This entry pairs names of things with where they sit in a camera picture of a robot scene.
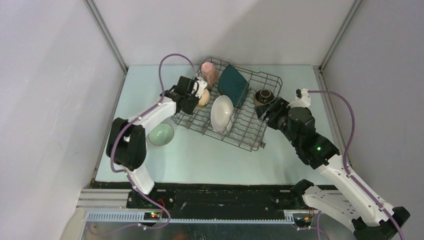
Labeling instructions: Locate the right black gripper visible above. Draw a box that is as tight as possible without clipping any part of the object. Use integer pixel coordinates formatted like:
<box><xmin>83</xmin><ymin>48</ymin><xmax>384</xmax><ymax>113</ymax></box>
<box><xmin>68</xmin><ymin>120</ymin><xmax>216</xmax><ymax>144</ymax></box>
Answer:
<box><xmin>253</xmin><ymin>96</ymin><xmax>300</xmax><ymax>148</ymax></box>

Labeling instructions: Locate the brown patterned bowl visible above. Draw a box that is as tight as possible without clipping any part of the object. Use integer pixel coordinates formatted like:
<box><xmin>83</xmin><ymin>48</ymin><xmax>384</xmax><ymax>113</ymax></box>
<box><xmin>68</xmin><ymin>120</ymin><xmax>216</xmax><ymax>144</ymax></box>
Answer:
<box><xmin>253</xmin><ymin>89</ymin><xmax>275</xmax><ymax>107</ymax></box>

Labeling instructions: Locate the tan ceramic mug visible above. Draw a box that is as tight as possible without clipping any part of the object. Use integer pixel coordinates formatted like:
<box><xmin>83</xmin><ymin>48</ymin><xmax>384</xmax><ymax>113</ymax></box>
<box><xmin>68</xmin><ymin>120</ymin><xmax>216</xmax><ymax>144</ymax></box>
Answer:
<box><xmin>195</xmin><ymin>89</ymin><xmax>211</xmax><ymax>110</ymax></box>

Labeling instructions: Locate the pink ceramic mug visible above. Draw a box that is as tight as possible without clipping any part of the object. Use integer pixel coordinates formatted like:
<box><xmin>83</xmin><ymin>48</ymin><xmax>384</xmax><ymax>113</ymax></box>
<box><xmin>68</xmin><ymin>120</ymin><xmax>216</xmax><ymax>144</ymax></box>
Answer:
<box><xmin>201</xmin><ymin>61</ymin><xmax>219</xmax><ymax>88</ymax></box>

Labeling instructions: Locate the white ceramic plate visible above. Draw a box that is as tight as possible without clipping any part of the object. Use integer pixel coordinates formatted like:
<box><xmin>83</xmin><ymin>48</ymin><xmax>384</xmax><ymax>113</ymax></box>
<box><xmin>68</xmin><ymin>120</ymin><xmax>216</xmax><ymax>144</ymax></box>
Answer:
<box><xmin>210</xmin><ymin>95</ymin><xmax>234</xmax><ymax>135</ymax></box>

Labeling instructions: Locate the green glazed bowl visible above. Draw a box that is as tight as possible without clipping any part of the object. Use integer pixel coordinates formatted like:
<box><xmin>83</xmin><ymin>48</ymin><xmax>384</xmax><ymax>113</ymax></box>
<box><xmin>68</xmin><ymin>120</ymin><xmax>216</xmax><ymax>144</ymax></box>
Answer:
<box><xmin>148</xmin><ymin>123</ymin><xmax>175</xmax><ymax>147</ymax></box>

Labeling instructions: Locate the teal square plate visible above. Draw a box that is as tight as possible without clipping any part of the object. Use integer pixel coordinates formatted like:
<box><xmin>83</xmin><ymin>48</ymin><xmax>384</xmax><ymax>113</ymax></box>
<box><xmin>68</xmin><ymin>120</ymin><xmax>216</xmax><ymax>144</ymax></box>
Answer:
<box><xmin>217</xmin><ymin>65</ymin><xmax>249</xmax><ymax>109</ymax></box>

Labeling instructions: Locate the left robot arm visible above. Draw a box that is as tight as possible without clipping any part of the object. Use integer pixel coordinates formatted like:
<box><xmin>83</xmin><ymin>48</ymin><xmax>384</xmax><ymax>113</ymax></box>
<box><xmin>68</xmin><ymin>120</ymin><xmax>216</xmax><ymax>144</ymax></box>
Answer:
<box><xmin>105</xmin><ymin>76</ymin><xmax>208</xmax><ymax>208</ymax></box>

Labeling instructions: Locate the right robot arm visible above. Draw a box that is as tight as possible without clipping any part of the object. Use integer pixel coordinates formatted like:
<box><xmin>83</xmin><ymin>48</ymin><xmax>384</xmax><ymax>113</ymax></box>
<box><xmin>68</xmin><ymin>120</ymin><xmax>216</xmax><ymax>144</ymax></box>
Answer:
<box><xmin>255</xmin><ymin>97</ymin><xmax>411</xmax><ymax>240</ymax></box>

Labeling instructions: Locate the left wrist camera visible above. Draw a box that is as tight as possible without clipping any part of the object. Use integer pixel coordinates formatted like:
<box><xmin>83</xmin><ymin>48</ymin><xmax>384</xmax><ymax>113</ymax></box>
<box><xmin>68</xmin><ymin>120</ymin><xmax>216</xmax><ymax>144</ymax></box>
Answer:
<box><xmin>191</xmin><ymin>76</ymin><xmax>208</xmax><ymax>99</ymax></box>

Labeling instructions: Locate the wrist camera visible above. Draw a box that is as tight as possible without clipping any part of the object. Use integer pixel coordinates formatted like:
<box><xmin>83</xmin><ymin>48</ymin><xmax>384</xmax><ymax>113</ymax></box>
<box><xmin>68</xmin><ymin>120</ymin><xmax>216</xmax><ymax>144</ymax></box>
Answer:
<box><xmin>287</xmin><ymin>88</ymin><xmax>311</xmax><ymax>109</ymax></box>
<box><xmin>191</xmin><ymin>76</ymin><xmax>208</xmax><ymax>99</ymax></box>

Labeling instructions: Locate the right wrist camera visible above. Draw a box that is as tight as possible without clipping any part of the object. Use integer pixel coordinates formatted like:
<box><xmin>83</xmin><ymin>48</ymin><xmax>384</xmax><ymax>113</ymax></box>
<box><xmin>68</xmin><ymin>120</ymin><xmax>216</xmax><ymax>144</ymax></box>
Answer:
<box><xmin>287</xmin><ymin>88</ymin><xmax>311</xmax><ymax>109</ymax></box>

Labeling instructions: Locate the grey wire dish rack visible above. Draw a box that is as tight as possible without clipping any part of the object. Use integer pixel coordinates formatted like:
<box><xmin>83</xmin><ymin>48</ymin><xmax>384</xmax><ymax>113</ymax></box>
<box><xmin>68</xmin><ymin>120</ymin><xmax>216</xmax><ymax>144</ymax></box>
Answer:
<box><xmin>171</xmin><ymin>56</ymin><xmax>283</xmax><ymax>152</ymax></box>

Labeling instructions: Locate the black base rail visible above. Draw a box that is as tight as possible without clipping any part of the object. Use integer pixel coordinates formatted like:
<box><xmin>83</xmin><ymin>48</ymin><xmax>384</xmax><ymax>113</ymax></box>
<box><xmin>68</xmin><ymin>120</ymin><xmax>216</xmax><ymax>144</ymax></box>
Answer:
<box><xmin>91</xmin><ymin>180</ymin><xmax>365</xmax><ymax>221</ymax></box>

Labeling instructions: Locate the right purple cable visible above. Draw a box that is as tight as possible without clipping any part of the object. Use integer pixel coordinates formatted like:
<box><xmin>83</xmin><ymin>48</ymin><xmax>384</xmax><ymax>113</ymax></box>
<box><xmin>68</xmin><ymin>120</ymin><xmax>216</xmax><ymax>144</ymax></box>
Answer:
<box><xmin>296</xmin><ymin>89</ymin><xmax>407</xmax><ymax>240</ymax></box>

